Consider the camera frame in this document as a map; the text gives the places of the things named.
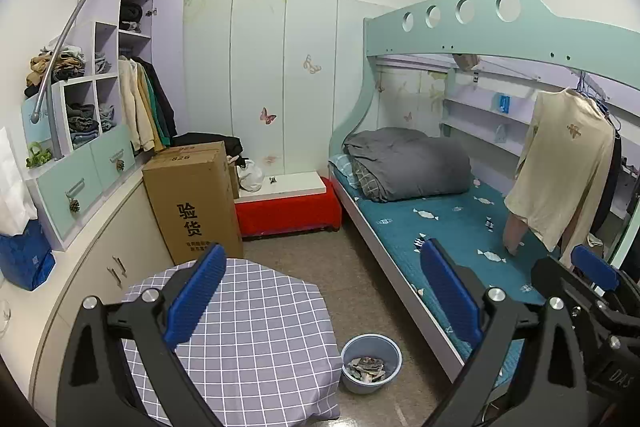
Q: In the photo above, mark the blue clothes hanger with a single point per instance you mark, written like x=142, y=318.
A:
x=597, y=102

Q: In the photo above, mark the small green plant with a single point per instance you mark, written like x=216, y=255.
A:
x=39, y=155

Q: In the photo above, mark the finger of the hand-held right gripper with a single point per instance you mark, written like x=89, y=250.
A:
x=547, y=277
x=595, y=264

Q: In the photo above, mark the blue plastic basin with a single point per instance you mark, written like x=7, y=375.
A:
x=350, y=379

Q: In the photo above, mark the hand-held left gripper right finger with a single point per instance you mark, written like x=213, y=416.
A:
x=450, y=292

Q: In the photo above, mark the lilac wall shelf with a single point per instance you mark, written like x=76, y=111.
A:
x=480, y=113

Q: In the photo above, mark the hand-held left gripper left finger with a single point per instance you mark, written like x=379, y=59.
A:
x=195, y=297

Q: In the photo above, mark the black folded clothes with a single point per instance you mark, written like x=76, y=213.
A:
x=131, y=13

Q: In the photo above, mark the teal printed mattress pad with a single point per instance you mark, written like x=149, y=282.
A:
x=450, y=227

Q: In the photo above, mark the curved beige low cabinet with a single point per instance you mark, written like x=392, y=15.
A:
x=90, y=257

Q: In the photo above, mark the pink butterfly wall sticker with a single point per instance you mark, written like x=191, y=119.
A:
x=267, y=116

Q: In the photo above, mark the yellow hanging garment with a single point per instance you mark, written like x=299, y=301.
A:
x=152, y=122

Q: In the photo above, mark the tan clothes pile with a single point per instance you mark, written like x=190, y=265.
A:
x=45, y=67

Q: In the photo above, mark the small blue box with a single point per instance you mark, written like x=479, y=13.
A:
x=503, y=103

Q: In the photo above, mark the large cardboard box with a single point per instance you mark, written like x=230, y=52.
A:
x=190, y=187

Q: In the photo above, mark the cream hanging jacket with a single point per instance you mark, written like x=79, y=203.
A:
x=132, y=107

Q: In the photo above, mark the grey duvet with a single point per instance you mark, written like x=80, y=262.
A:
x=410, y=162

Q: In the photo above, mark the black hanging coat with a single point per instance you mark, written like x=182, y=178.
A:
x=162, y=97

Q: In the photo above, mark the cream hanging shirt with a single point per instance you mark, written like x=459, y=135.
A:
x=560, y=167

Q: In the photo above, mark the white board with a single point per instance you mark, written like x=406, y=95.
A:
x=295, y=184

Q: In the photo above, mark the cream butterfly wall sticker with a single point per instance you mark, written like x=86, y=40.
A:
x=312, y=64

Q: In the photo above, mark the red bench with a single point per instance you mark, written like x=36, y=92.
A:
x=285, y=214

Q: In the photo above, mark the green hanging garment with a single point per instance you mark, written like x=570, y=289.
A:
x=162, y=122

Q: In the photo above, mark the grey metal railing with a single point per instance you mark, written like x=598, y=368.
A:
x=80, y=7

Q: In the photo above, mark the grey folded clothes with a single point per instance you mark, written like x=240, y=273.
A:
x=102, y=64

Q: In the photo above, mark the newspaper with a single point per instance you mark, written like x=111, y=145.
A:
x=367, y=367

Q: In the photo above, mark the table with grey checkered cloth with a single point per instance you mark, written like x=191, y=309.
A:
x=270, y=332

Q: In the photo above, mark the blue bag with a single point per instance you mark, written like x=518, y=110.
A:
x=25, y=257

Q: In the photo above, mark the white panelled wardrobe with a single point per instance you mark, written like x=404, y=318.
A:
x=255, y=57

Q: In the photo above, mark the white shopping bag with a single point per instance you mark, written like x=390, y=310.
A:
x=15, y=197

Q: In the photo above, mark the black hanging garment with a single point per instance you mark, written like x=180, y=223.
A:
x=607, y=187

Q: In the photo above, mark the stepped shelf cabinet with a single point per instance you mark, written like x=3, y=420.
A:
x=65, y=187

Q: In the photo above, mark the beige cloth bundle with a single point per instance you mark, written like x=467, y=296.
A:
x=467, y=62

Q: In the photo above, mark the dark folded clothes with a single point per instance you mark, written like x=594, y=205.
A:
x=82, y=117

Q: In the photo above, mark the black clothes heap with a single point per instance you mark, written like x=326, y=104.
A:
x=210, y=140

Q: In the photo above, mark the white plastic bag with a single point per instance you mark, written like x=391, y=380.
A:
x=250, y=177

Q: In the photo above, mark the blue checkered pillow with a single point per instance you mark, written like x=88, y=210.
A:
x=342, y=167

